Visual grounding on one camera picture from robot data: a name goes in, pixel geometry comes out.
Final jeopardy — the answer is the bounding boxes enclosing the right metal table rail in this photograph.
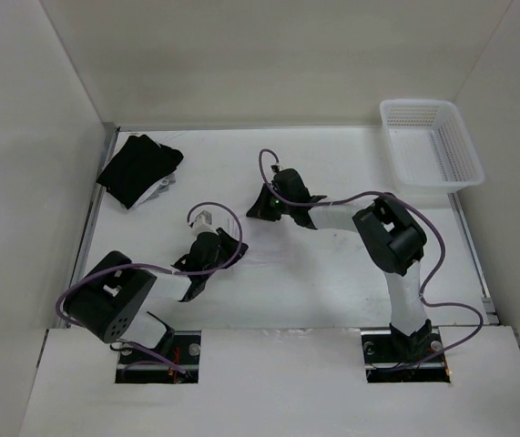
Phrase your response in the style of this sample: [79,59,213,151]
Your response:
[448,193,500,325]

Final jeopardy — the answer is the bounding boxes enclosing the white plastic basket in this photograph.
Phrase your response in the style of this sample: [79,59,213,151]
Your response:
[379,98,484,195]

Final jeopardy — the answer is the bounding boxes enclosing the folded grey white tank top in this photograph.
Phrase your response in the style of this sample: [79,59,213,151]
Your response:
[131,173,176,209]

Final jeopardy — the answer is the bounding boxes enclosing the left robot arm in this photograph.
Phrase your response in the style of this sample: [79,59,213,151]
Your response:
[56,228,249,373]

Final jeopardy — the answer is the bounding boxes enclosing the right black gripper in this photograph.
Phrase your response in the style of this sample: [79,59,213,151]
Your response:
[247,183,295,221]

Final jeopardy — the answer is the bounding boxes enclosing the folded black tank top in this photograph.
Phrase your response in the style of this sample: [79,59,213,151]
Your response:
[97,135,184,209]

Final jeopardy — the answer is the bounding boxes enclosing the left metal table rail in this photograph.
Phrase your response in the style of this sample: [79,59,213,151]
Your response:
[61,121,120,329]

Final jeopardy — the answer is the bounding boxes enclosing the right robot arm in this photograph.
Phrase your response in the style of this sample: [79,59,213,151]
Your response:
[246,167,432,364]

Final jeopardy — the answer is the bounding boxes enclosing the metal table rail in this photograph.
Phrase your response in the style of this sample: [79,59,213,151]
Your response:
[61,121,120,329]
[448,193,500,325]

